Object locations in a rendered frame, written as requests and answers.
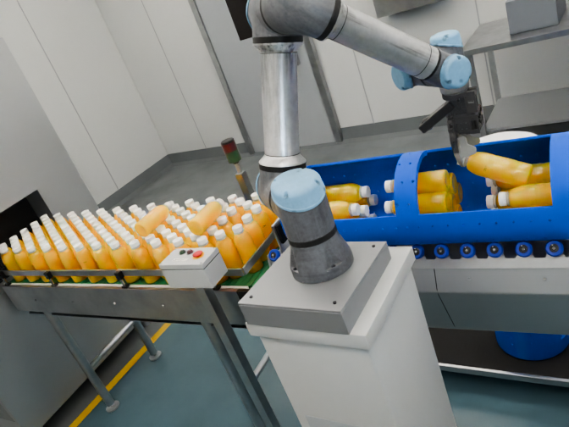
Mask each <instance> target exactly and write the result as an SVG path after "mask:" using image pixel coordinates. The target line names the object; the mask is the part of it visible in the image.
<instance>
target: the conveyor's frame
mask: <svg viewBox="0 0 569 427"><path fill-rule="evenodd" d="M121 286H122V285H118V284H59V283H58V285H57V286H56V287H51V283H12V284H11V285H10V286H5V283H4V284H3V285H2V288H3V290H4V291H5V293H6V294H7V295H8V297H9V299H10V300H11V301H12V303H13V304H14V306H15V307H16V308H17V309H18V310H21V311H30V312H29V313H33V314H45V316H46V317H47V319H48V320H49V322H50V323H51V325H52V327H53V328H54V329H55V330H56V332H57V333H58V335H59V337H60V338H61V339H62V341H63V342H64V344H65V346H66V347H67V348H68V349H69V351H70V353H71V354H72V355H73V357H74V358H75V360H76V362H77V363H78V364H79V365H80V367H81V369H82V370H83V372H84V373H85V374H86V376H87V378H88V379H89V381H90V382H91V383H92V385H93V386H94V388H95V389H96V391H97V392H98V394H99V395H100V397H101V398H102V400H103V401H104V402H105V404H106V405H107V407H106V411H107V412H108V413H111V412H113V411H115V410H116V409H117V408H118V407H119V401H114V399H113V398H112V396H111V395H110V393H109V392H108V390H107V388H106V387H105V385H104V384H103V383H102V381H101V380H100V378H99V377H98V375H97V373H96V372H95V370H94V369H93V368H94V366H95V365H96V364H97V363H98V362H99V361H100V360H101V359H102V358H103V357H104V356H105V355H106V354H107V353H108V351H109V350H110V349H111V348H112V347H113V346H114V345H115V344H116V343H117V342H118V341H119V340H120V339H121V337H122V336H123V335H124V334H125V333H126V332H127V331H128V330H129V329H130V328H131V327H132V326H134V328H135V330H136V332H137V334H138V335H139V337H140V338H141V340H142V342H143V343H144V345H145V347H146V349H147V351H149V353H150V357H149V358H150V360H151V361H154V360H157V359H159V358H160V357H161V355H162V353H161V351H158V350H157V349H156V347H155V346H154V345H153V343H152V340H151V339H150V337H149V335H148V334H147V332H146V331H145V329H144V327H143V325H142V324H141V321H143V322H155V323H168V324H191V325H202V327H203V328H204V330H205V331H206V333H207V336H208V338H209V340H210V342H211V343H212V344H213V347H214V349H215V351H216V353H217V354H218V357H219V359H220V361H221V362H222V364H223V366H224V368H225V370H226V372H227V374H228V376H229V377H230V379H231V381H232V383H233V385H234V387H235V389H236V391H237V393H238V394H239V396H240V399H241V401H242V402H243V404H244V406H245V408H246V411H247V412H248V413H249V415H250V417H251V420H252V422H253V424H254V425H255V427H266V425H265V424H264V423H263V421H262V418H261V416H260V414H259V412H258V411H257V408H256V406H255V404H254V402H253V400H252V399H251V396H250V394H249V392H248V391H247V389H246V387H245V385H244V383H243V381H242V379H241V377H240V375H239V373H238V371H237V369H236V367H235V365H234V363H233V361H232V359H231V358H230V356H229V354H228V352H227V350H226V348H225V346H224V344H223V342H222V340H221V338H220V336H219V334H218V332H217V330H216V328H215V326H214V325H213V322H212V320H211V319H210V317H209V315H208V313H207V310H206V309H205V307H204V305H203V303H202V300H201V298H200V297H199V295H198V293H197V292H196V289H195V288H186V287H170V285H130V286H129V287H128V288H127V289H122V287H121ZM250 289H251V287H250ZM250 289H249V287H248V286H221V288H220V289H219V290H218V291H214V293H215V295H216V297H217V299H218V301H219V303H220V305H221V307H222V309H223V311H224V313H225V315H226V317H227V319H228V321H229V323H230V325H231V327H232V328H241V329H247V327H246V319H245V317H244V315H243V313H242V312H241V310H240V307H239V304H238V302H239V301H240V300H241V299H242V297H243V296H244V295H245V294H246V293H247V292H248V291H249V290H250ZM58 316H70V317H83V318H95V319H118V320H129V321H130V322H129V323H128V324H127V325H126V326H125V327H124V328H123V329H122V330H121V331H120V332H119V333H118V334H117V335H116V336H115V337H114V338H113V339H112V340H111V341H110V342H109V343H108V344H107V345H106V346H105V347H104V348H103V349H102V350H101V351H100V352H99V353H98V354H97V356H96V357H95V358H94V359H93V360H92V361H91V362H90V363H89V362H88V361H87V359H86V357H85V356H84V354H83V353H82V351H81V350H80V349H79V347H78V346H77V344H76V343H75V341H74V339H73V338H72V336H71V335H70V333H69V332H68V331H67V329H66V328H65V326H64V324H63V323H62V321H61V320H60V318H59V317H58ZM269 359H270V357H269V355H268V353H267V352H266V353H265V354H264V356H263V357H262V360H261V361H260V363H259V364H258V365H257V367H256V369H255V370H254V373H255V376H256V377H257V379H258V377H259V375H260V374H261V372H262V371H263V369H264V368H265V366H266V364H267V363H268V361H269Z"/></svg>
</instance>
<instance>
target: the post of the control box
mask: <svg viewBox="0 0 569 427"><path fill-rule="evenodd" d="M195 289H196V292H197V293H198V295H199V297H200V298H201V300H202V303H203V305H204V307H205V309H206V310H207V313H208V315H209V317H210V319H211V320H212V322H213V325H214V326H215V328H216V330H217V332H218V334H219V336H220V338H221V340H222V342H223V344H224V346H225V348H226V350H227V352H228V354H229V356H230V358H231V359H232V361H233V363H234V365H235V367H236V369H237V371H238V373H239V375H240V377H241V379H242V381H243V383H244V385H245V387H246V389H247V391H248V392H249V394H250V396H251V399H252V400H253V402H254V404H255V406H256V408H257V411H258V412H259V414H260V416H261V418H262V421H263V423H264V424H265V425H266V427H281V426H280V424H279V421H278V420H277V418H276V416H275V414H274V412H273V409H272V408H271V406H270V404H269V402H268V399H267V398H266V396H265V394H264V392H263V390H262V387H261V386H260V384H259V382H258V380H257V377H256V376H255V373H254V371H253V369H252V367H251V365H250V363H249V361H248V359H247V357H246V355H245V353H244V351H243V349H242V347H241V345H240V343H239V341H238V339H237V337H236V335H235V333H234V331H233V329H232V327H231V325H230V323H229V321H228V319H227V317H226V315H225V313H224V311H223V309H222V307H221V305H220V303H219V301H218V299H217V297H216V295H215V293H214V291H213V289H212V288H195Z"/></svg>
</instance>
